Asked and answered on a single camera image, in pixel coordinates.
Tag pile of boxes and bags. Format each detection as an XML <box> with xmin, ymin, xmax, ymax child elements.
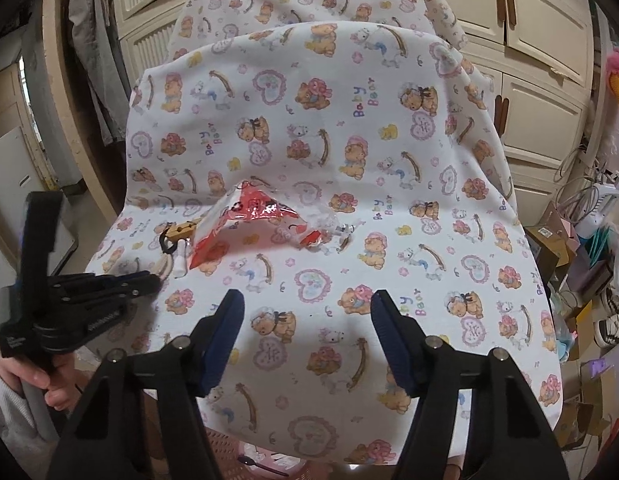
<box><xmin>524</xmin><ymin>170</ymin><xmax>619</xmax><ymax>451</ymax></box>

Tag red plastic bag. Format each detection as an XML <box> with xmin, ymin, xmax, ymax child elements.
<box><xmin>190</xmin><ymin>185</ymin><xmax>305</xmax><ymax>271</ymax></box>

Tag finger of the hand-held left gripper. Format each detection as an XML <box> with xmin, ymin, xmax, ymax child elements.
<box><xmin>70</xmin><ymin>294</ymin><xmax>140</xmax><ymax>333</ymax></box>
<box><xmin>52</xmin><ymin>270</ymin><xmax>163</xmax><ymax>298</ymax></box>

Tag bear printed blanket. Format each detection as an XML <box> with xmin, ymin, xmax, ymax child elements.
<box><xmin>84</xmin><ymin>0</ymin><xmax>563</xmax><ymax>463</ymax></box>

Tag wooden keychain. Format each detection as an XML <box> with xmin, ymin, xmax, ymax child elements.
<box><xmin>160</xmin><ymin>220</ymin><xmax>198</xmax><ymax>254</ymax></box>

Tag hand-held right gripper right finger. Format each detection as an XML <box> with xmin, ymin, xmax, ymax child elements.
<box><xmin>370</xmin><ymin>289</ymin><xmax>570</xmax><ymax>480</ymax></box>

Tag beige wooden arched frame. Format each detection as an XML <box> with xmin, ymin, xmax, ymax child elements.
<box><xmin>42</xmin><ymin>0</ymin><xmax>123</xmax><ymax>226</ymax></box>

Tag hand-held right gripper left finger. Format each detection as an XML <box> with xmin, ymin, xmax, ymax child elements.
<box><xmin>47</xmin><ymin>289</ymin><xmax>246</xmax><ymax>480</ymax></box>

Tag white sneaker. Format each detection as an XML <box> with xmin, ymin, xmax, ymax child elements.
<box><xmin>594</xmin><ymin>290</ymin><xmax>619</xmax><ymax>348</ymax></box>

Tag cream wooden wardrobe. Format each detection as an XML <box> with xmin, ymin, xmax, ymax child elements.
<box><xmin>112</xmin><ymin>0</ymin><xmax>595</xmax><ymax>221</ymax></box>

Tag clear small plastic wrapper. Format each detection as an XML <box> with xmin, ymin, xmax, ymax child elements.
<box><xmin>300</xmin><ymin>215</ymin><xmax>361</xmax><ymax>252</ymax></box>

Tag person's left forearm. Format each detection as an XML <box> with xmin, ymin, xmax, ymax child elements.
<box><xmin>0</xmin><ymin>365</ymin><xmax>38</xmax><ymax>433</ymax></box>

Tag hanging grey clothes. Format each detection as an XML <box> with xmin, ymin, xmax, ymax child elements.
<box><xmin>67</xmin><ymin>0</ymin><xmax>130</xmax><ymax>146</ymax></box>

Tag pink plastic mesh basket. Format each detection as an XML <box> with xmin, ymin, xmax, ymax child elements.
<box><xmin>204</xmin><ymin>427</ymin><xmax>335</xmax><ymax>480</ymax></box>

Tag pink plush toy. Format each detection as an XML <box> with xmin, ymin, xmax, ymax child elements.
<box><xmin>604</xmin><ymin>47</ymin><xmax>619</xmax><ymax>103</ymax></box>

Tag person's left hand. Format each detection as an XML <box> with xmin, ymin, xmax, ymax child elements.
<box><xmin>0</xmin><ymin>350</ymin><xmax>84</xmax><ymax>412</ymax></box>

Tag white appliance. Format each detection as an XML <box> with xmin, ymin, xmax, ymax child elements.
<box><xmin>0</xmin><ymin>127</ymin><xmax>45</xmax><ymax>241</ymax></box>

